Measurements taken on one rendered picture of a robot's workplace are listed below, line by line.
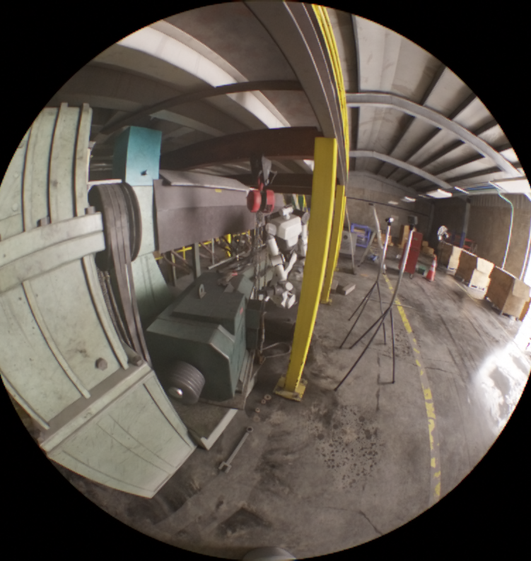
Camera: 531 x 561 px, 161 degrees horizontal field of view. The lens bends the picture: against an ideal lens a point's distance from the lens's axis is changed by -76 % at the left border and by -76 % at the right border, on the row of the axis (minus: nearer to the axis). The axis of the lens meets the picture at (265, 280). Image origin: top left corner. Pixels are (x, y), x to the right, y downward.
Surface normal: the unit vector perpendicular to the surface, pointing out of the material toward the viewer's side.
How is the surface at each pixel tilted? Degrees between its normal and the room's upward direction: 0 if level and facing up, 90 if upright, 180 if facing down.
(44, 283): 90
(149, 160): 90
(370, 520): 0
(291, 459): 0
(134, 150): 90
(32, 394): 90
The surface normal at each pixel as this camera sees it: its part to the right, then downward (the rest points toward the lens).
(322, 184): -0.41, 0.33
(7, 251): 0.91, 0.21
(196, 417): 0.05, -0.92
